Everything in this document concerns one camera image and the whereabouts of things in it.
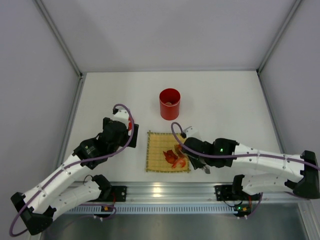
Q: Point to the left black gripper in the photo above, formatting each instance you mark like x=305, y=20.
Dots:
x=133, y=136

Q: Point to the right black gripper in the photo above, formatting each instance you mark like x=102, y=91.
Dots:
x=196, y=162

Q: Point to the metal tongs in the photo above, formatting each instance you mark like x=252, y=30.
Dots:
x=206, y=170

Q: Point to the red strawberry slice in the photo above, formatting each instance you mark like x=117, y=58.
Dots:
x=170, y=156

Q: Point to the red bacon slice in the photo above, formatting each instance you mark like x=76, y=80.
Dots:
x=180, y=162

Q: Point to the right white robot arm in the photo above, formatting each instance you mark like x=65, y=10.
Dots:
x=257, y=171

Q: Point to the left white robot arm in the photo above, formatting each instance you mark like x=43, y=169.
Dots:
x=43, y=204

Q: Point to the bamboo tray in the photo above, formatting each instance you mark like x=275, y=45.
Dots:
x=158, y=142

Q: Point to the red cylindrical container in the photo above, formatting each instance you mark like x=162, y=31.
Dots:
x=169, y=100

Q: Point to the red lid with handle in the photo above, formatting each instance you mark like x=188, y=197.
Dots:
x=130, y=124

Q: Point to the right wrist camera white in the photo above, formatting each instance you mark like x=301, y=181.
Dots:
x=192, y=132

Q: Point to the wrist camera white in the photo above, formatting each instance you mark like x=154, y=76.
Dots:
x=120, y=114
x=192, y=132

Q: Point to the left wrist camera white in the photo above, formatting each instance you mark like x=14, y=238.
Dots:
x=120, y=114

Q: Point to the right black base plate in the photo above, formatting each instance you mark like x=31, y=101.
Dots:
x=227, y=193

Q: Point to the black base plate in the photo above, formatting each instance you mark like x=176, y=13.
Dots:
x=227, y=193
x=118, y=193

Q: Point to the aluminium mounting rail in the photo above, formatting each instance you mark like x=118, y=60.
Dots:
x=169, y=192

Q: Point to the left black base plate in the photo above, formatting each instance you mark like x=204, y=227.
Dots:
x=118, y=193

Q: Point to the left aluminium frame post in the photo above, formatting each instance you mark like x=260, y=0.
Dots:
x=43, y=10

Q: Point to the aluminium frame post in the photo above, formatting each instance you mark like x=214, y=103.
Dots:
x=43, y=10
x=279, y=34

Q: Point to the slotted cable duct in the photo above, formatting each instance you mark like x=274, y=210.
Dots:
x=147, y=209

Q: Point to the right aluminium frame post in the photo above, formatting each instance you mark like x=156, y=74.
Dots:
x=279, y=34

